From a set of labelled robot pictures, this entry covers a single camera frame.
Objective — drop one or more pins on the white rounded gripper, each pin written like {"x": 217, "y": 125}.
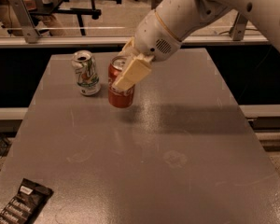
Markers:
{"x": 153, "y": 36}

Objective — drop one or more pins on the red coke can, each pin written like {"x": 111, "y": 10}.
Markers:
{"x": 119, "y": 99}

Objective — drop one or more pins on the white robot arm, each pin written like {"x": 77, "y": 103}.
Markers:
{"x": 183, "y": 17}

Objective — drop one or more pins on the white green 7up can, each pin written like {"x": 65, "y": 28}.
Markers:
{"x": 87, "y": 79}

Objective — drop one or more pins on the seated person in background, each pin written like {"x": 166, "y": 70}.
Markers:
{"x": 10, "y": 17}

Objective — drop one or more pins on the black snack bag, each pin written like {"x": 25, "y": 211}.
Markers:
{"x": 26, "y": 205}

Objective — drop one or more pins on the right metal rail bracket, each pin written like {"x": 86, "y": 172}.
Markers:
{"x": 237, "y": 31}

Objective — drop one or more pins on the metal rail bracket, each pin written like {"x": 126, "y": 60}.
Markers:
{"x": 31, "y": 35}
{"x": 237, "y": 31}

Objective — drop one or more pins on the left metal rail bracket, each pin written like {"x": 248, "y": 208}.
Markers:
{"x": 31, "y": 35}

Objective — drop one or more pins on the horizontal metal rail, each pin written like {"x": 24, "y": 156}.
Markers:
{"x": 108, "y": 41}

